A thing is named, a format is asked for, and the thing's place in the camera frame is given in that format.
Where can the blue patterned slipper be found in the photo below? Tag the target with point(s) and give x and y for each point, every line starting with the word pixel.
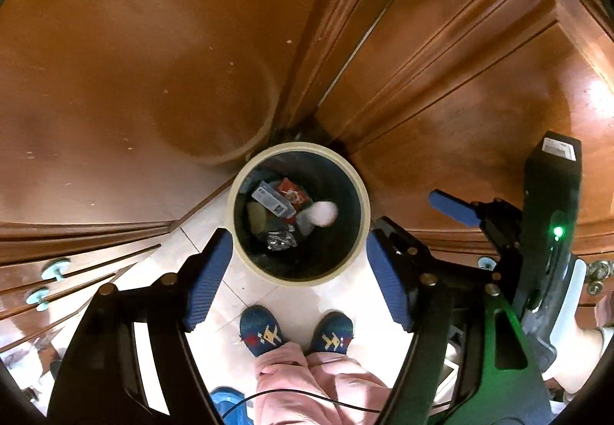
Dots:
pixel 261 329
pixel 331 331

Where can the round metal cabinet knob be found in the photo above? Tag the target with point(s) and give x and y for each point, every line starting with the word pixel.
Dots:
pixel 595 288
pixel 599 270

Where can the green round drawer knob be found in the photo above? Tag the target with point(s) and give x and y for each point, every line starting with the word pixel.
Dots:
pixel 38 296
pixel 55 267

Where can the round cream-rimmed trash bin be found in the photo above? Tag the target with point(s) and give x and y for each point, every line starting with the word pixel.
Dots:
pixel 297 275

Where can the grey box with barcode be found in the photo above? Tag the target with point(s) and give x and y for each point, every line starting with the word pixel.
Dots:
pixel 269 200

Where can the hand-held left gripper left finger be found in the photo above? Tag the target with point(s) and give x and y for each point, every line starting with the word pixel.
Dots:
pixel 206 281

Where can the wooden drawer cabinet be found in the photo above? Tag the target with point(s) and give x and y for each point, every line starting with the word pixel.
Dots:
pixel 96 269

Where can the wooden cabinet door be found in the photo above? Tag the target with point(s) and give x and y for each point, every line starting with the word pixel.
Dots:
pixel 144 46
pixel 479 94

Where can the brown loofah sponge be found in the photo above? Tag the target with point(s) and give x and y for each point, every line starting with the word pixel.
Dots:
pixel 257 217

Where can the person's pink pants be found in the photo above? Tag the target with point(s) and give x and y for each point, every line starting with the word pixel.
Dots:
pixel 326 386

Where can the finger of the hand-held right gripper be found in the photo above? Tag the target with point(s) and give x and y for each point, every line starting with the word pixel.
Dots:
pixel 446 262
pixel 451 209

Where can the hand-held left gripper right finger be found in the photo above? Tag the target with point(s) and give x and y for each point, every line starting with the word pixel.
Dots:
pixel 388 283

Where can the red snack packet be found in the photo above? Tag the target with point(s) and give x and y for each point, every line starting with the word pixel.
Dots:
pixel 293 195

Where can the person's right hand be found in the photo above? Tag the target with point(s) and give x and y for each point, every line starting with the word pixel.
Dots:
pixel 575 358

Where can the blue plastic object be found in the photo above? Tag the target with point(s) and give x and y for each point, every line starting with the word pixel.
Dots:
pixel 230 403

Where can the silver foil wrapper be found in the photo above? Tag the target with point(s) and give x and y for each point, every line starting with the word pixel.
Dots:
pixel 281 240

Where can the clear plastic bag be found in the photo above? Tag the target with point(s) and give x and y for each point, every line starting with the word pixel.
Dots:
pixel 304 223

